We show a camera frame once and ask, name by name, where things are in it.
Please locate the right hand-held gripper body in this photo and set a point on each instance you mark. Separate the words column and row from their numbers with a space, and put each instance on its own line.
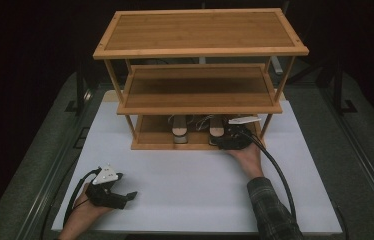
column 236, row 140

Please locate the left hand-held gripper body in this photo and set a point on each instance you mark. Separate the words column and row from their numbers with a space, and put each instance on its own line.
column 105, row 191

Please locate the tan shoe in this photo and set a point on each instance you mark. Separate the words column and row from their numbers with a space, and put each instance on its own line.
column 216, row 128

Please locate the wooden three-tier shoe rack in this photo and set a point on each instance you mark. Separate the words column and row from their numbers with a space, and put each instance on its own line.
column 198, row 31

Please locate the person's right hand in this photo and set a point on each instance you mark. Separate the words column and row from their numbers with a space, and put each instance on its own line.
column 248, row 161

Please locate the person's left hand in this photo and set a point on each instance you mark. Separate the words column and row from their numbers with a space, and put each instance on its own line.
column 86, row 211

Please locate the black metal stand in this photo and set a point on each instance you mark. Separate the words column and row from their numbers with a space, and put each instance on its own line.
column 80, row 90
column 341, row 90

